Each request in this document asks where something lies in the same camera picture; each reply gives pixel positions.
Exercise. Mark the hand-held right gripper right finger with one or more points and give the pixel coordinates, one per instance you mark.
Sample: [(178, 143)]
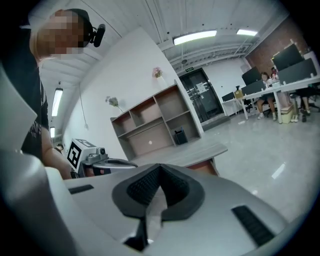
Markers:
[(220, 200)]

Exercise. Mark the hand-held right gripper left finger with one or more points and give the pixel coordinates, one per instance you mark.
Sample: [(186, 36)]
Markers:
[(95, 200)]

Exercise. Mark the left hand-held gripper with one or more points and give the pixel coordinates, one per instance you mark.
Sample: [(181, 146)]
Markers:
[(77, 155)]

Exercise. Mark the person's left forearm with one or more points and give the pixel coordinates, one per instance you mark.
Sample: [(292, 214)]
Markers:
[(55, 157)]

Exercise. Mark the grey wooden desk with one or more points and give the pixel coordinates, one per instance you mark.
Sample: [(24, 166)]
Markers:
[(190, 152)]

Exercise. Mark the black desk divider panel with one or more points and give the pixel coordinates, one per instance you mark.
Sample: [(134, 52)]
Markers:
[(228, 96), (252, 88), (297, 72)]

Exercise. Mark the white long office table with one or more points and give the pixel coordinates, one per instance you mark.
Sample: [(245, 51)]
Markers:
[(295, 85)]

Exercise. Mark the person's left hand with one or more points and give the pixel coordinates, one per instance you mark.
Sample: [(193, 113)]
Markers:
[(89, 172)]

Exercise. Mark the grey wooden hutch shelf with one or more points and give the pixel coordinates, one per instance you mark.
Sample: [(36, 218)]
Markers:
[(160, 140)]

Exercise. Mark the black pen holder box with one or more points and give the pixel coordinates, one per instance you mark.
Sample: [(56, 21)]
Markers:
[(181, 138)]

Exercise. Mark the long ceiling light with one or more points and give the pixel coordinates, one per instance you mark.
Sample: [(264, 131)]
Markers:
[(57, 102), (247, 32), (52, 132), (195, 37)]

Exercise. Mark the black double door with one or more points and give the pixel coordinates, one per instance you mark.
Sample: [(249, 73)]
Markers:
[(207, 105)]

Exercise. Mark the pink flowers in white vase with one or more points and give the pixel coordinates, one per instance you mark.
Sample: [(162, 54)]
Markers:
[(157, 72)]

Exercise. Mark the yellow cardboard box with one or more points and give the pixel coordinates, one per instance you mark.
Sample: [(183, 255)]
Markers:
[(238, 94)]

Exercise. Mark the cream storage bin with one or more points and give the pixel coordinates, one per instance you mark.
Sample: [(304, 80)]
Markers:
[(287, 113)]

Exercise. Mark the person's black t-shirt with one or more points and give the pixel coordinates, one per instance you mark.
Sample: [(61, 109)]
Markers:
[(27, 100)]

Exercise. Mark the pair of white shoes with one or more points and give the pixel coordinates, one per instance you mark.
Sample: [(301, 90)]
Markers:
[(295, 118)]

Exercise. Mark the white paper notice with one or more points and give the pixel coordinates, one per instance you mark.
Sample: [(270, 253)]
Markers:
[(200, 87)]

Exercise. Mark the green exit sign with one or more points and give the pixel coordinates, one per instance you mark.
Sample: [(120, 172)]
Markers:
[(190, 69)]

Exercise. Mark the black office chair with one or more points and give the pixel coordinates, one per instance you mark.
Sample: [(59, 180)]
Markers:
[(313, 100)]

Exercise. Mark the person's head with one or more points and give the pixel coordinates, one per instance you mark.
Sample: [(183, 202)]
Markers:
[(62, 35)]

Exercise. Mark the large black monitor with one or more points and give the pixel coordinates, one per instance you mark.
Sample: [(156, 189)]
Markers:
[(287, 57)]

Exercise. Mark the black head-worn camera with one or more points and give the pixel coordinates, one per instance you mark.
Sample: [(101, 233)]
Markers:
[(98, 35)]

